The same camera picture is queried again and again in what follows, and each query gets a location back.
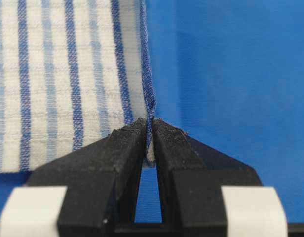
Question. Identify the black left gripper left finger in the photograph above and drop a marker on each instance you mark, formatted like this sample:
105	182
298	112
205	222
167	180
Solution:
82	194

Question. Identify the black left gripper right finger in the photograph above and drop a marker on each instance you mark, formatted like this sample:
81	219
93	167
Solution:
205	193

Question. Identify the blue white striped towel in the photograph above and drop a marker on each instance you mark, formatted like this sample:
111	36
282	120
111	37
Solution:
71	72

